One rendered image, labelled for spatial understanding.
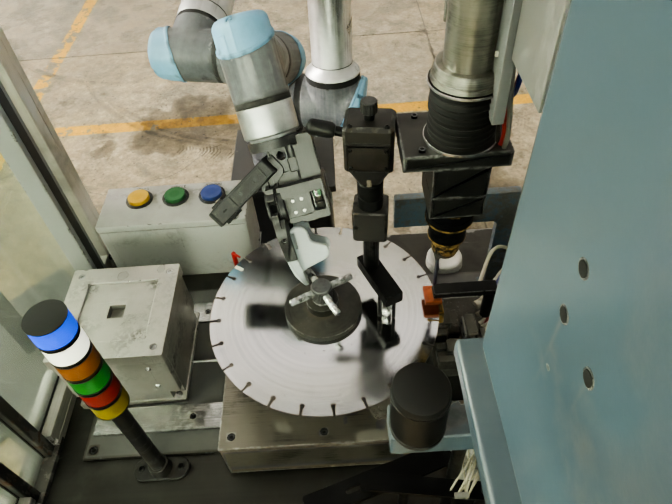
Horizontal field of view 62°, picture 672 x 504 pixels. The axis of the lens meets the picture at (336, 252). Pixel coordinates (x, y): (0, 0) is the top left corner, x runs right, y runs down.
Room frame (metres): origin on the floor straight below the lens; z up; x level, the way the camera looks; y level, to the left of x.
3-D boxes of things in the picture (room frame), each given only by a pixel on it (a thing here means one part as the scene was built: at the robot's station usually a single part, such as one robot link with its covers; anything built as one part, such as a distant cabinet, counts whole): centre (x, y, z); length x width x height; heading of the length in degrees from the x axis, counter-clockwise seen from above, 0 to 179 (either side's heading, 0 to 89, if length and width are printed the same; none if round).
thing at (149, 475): (0.34, 0.30, 0.76); 0.09 x 0.03 x 0.03; 89
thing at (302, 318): (0.48, 0.02, 0.96); 0.11 x 0.11 x 0.03
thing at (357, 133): (0.50, -0.05, 1.17); 0.06 x 0.05 x 0.20; 80
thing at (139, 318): (0.55, 0.36, 0.82); 0.18 x 0.18 x 0.15; 89
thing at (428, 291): (0.47, -0.17, 0.95); 0.10 x 0.03 x 0.07; 89
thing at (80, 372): (0.34, 0.30, 1.08); 0.05 x 0.04 x 0.03; 179
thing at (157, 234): (0.79, 0.30, 0.82); 0.28 x 0.11 x 0.15; 89
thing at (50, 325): (0.34, 0.30, 1.14); 0.05 x 0.04 x 0.03; 179
